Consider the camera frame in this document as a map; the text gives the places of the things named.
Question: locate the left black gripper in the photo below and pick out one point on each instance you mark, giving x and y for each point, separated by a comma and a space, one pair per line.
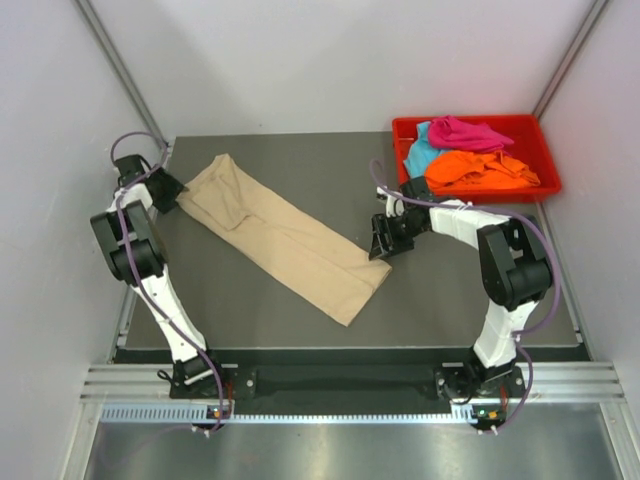
173, 187

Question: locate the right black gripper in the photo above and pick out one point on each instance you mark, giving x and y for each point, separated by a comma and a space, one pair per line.
380, 247

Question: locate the beige t shirt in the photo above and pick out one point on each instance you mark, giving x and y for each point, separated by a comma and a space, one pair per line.
315, 262

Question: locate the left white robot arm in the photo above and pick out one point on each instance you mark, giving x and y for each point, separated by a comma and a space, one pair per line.
135, 255

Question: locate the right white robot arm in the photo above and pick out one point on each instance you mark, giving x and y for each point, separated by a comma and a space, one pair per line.
516, 271

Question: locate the light blue t shirt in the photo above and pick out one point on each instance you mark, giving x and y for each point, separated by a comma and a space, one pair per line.
421, 153

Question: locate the orange t shirt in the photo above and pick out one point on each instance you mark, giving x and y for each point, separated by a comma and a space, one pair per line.
459, 170

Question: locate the pink t shirt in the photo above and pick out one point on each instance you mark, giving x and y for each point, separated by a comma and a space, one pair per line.
451, 133

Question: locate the red plastic bin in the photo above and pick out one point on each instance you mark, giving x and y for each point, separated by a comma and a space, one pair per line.
530, 147

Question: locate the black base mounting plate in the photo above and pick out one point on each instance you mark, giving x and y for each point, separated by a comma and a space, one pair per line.
362, 381

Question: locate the left aluminium corner post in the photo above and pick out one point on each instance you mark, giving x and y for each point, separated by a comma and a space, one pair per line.
109, 50

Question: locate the aluminium corner post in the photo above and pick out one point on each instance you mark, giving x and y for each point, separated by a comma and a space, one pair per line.
109, 50
587, 26

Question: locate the aluminium front rail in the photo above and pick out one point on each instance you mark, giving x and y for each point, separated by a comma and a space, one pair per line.
134, 393

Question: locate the right aluminium corner post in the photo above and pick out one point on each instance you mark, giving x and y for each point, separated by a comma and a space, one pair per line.
587, 26

